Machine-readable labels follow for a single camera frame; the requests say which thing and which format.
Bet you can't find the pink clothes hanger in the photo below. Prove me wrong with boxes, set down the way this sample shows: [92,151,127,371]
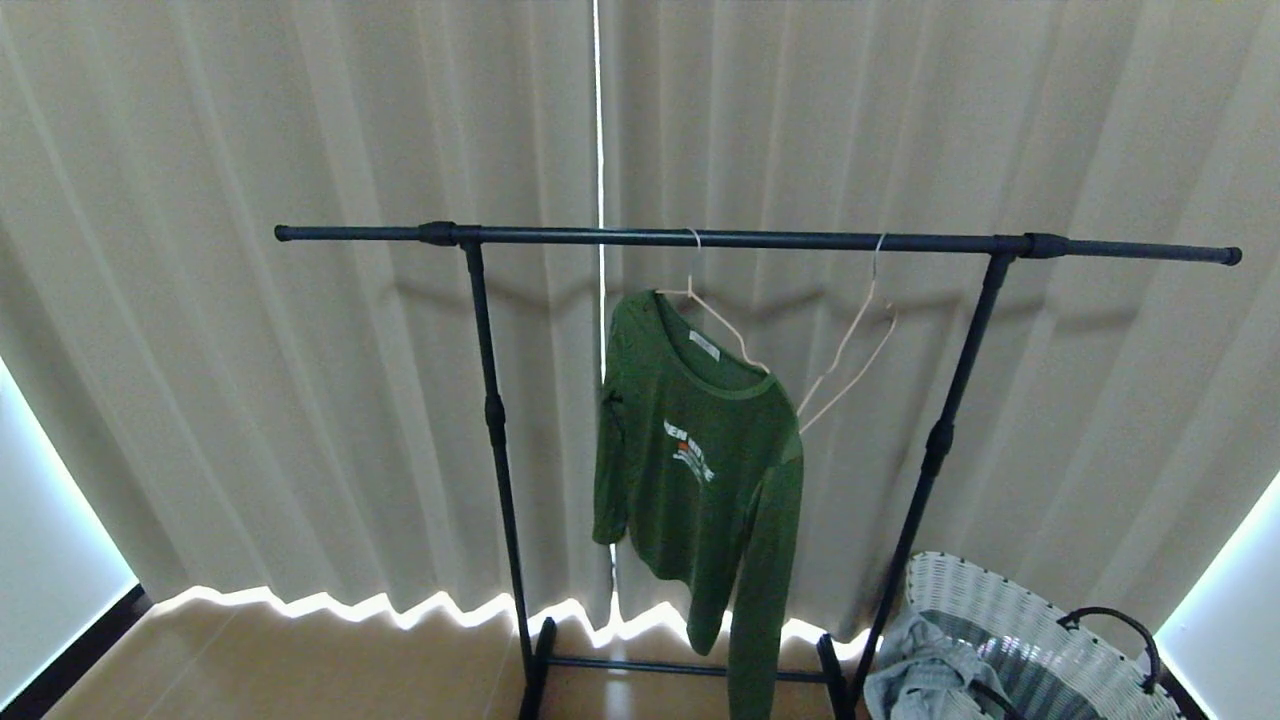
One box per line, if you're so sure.
[796,234,899,437]
[655,228,773,376]

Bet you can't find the green long-sleeved shirt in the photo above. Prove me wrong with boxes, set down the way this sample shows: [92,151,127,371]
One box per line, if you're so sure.
[592,290,806,720]

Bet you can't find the pale grey garment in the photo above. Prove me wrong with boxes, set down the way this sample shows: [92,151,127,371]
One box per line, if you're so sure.
[864,610,1013,720]

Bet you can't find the black clothes rack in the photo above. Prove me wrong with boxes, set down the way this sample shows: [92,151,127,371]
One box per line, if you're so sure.
[274,221,1244,720]

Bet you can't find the white laundry basket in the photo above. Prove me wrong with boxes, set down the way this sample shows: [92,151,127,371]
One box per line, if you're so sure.
[903,551,1184,720]

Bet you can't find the beige curtain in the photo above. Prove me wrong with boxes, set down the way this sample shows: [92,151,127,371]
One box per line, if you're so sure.
[0,0,1280,661]

